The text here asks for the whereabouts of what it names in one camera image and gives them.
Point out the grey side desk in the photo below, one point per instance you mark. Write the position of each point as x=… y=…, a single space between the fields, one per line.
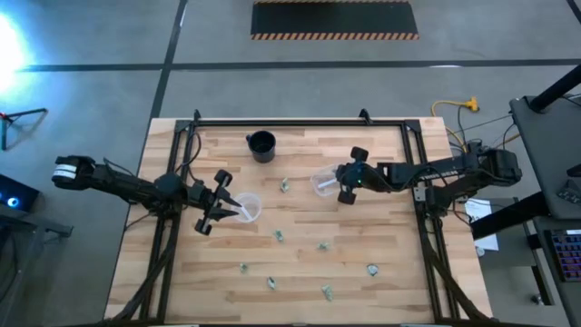
x=551 y=150

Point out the black mug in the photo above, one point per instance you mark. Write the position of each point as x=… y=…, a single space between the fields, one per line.
x=262 y=145

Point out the white paper sheet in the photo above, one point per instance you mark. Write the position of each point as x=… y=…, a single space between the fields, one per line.
x=482 y=213

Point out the black hazard-striped floor mat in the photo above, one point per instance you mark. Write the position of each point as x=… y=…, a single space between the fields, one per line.
x=333 y=18

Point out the black diagonal pole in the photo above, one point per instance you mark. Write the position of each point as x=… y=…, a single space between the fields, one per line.
x=556 y=88

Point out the black tripod stand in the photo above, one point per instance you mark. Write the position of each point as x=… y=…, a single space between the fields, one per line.
x=25 y=111

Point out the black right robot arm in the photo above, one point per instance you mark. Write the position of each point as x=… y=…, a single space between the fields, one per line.
x=445 y=172

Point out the black desk support beam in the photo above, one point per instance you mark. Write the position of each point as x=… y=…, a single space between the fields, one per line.
x=508 y=213

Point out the black box with blue light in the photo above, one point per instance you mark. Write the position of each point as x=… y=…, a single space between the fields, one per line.
x=16 y=193

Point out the black aluminium table frame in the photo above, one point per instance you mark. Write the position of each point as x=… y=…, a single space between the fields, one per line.
x=299 y=122

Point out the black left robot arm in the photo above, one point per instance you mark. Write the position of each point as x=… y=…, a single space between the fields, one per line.
x=122 y=184

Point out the small silver-green item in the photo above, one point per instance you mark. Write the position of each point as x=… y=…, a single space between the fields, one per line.
x=327 y=292
x=278 y=235
x=372 y=270
x=271 y=283
x=322 y=246
x=284 y=184
x=243 y=268

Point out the backlit keyboard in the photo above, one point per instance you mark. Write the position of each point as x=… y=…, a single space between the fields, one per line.
x=568 y=254

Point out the clear round plastic cup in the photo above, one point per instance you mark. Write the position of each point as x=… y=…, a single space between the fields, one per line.
x=250 y=204
x=320 y=175

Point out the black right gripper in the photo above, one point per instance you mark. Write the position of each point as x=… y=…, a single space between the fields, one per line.
x=351 y=179

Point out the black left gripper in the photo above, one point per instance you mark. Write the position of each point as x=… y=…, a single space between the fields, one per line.
x=209 y=202

